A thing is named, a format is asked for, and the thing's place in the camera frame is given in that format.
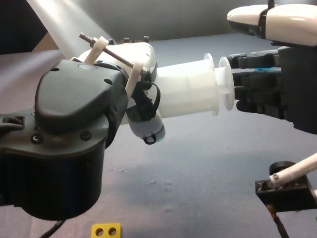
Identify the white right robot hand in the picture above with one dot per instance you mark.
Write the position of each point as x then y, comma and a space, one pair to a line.
302, 86

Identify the large translucent white syringe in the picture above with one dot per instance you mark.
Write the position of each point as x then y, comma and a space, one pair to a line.
185, 86

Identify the grey table cloth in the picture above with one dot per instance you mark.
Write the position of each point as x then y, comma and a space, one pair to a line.
198, 161

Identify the yellow square four-hole block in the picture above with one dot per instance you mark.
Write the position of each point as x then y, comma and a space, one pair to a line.
95, 233

